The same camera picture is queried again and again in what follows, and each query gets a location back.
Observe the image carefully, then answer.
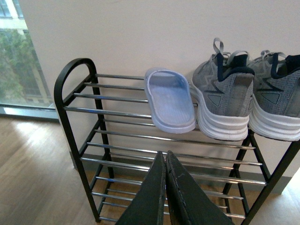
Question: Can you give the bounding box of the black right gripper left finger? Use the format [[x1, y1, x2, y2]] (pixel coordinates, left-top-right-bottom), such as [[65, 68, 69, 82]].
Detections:
[[116, 151, 166, 225]]

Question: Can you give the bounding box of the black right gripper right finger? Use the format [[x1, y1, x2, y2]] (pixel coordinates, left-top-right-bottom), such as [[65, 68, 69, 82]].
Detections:
[[165, 150, 234, 225]]

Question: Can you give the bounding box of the grey knit sneaker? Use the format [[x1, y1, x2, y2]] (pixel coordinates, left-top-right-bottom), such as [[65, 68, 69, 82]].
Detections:
[[248, 50, 300, 142], [190, 37, 255, 141]]

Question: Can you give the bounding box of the black metal shoe rack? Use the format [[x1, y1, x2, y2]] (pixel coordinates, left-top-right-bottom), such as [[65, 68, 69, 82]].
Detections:
[[54, 58, 300, 225]]

